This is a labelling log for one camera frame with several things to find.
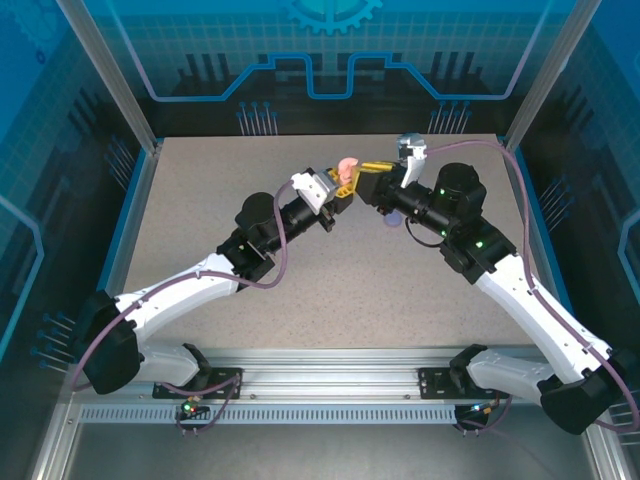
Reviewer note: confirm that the round earbud charging case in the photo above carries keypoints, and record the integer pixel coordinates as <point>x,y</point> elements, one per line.
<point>346,170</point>

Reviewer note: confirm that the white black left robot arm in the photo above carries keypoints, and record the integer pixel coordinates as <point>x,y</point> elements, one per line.
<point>170,295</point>

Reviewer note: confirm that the small purple round disc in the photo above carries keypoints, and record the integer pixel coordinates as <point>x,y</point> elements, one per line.
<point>392,221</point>

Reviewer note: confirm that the small connector with LEDs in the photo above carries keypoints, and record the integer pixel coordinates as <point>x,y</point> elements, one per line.
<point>192,405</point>
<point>482,407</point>

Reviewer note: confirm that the aluminium frame post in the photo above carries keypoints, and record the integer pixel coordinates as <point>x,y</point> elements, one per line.
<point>545,85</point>
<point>117,85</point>

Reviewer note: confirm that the aluminium cross rail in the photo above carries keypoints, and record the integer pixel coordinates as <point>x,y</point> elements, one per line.
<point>325,370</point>

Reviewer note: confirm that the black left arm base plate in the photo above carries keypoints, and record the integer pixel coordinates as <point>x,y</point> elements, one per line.
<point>225,387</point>

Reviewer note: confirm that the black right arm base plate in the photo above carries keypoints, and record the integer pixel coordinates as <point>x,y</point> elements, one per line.
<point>432,382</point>

